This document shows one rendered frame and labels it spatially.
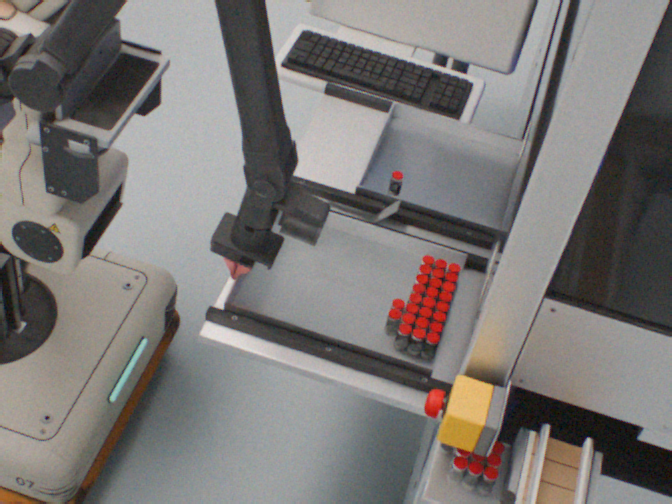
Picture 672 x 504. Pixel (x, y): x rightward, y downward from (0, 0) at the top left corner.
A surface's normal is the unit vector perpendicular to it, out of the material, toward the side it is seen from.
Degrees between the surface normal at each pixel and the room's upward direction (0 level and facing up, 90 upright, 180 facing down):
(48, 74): 93
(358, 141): 0
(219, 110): 0
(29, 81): 93
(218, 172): 0
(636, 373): 90
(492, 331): 90
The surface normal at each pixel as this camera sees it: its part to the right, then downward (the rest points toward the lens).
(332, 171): 0.13, -0.67
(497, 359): -0.29, 0.68
